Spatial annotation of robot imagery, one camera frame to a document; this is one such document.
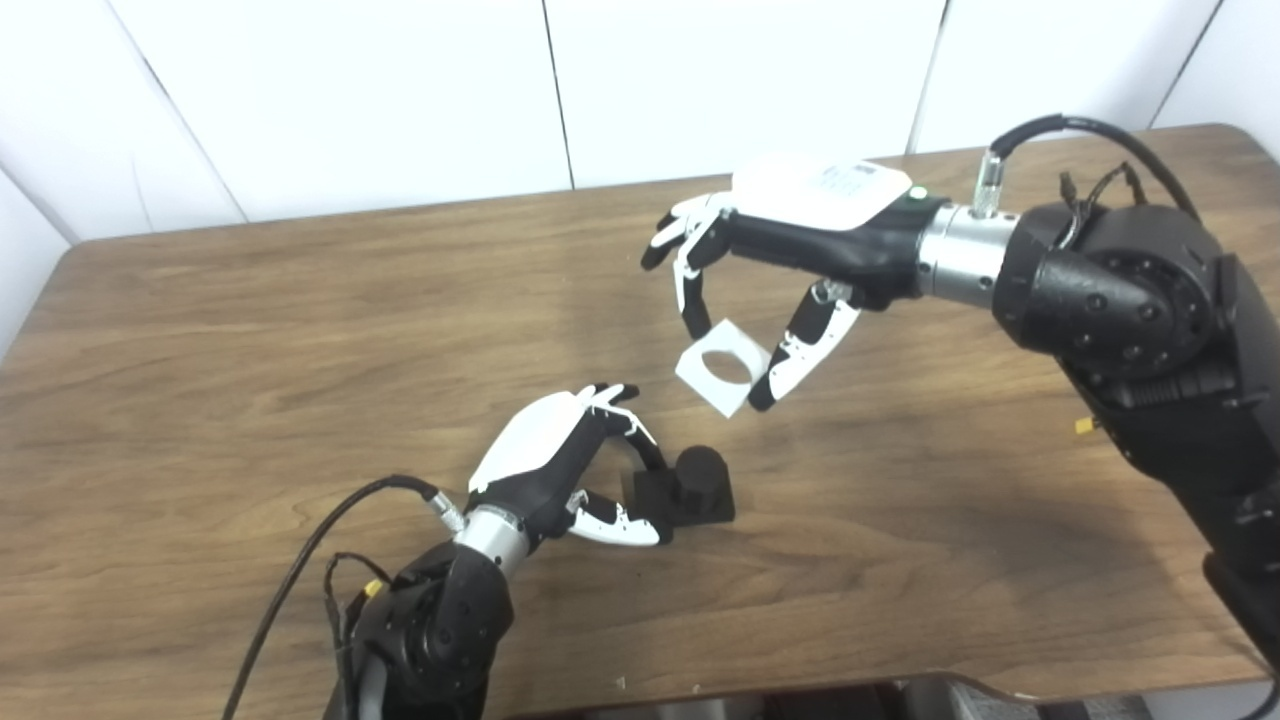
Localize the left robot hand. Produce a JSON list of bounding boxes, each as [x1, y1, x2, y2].
[[466, 383, 676, 549]]

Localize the thin left arm wire, yellow plug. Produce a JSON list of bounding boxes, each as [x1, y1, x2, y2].
[[322, 550, 391, 681]]

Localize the thin arm wire, yellow plug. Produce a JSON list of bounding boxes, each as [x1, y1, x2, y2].
[[322, 550, 391, 681], [1058, 162, 1146, 436]]

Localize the white square piece with hole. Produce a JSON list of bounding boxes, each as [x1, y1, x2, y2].
[[675, 318, 773, 419]]

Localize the black peg with square base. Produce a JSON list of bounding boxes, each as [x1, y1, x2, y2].
[[622, 445, 736, 529]]

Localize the dark robot torso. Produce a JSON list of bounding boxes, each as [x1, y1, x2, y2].
[[500, 675, 1151, 720]]

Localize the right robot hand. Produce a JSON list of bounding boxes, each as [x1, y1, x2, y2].
[[641, 153, 951, 413]]

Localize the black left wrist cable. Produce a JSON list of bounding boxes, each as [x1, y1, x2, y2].
[[220, 473, 466, 720]]

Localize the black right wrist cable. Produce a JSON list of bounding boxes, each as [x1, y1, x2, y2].
[[975, 113, 1201, 221]]

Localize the thin right arm wire, yellow plug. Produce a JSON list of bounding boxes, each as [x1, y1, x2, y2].
[[1058, 162, 1146, 436]]

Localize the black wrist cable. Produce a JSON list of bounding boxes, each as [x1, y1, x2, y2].
[[975, 113, 1201, 221], [220, 473, 466, 720]]

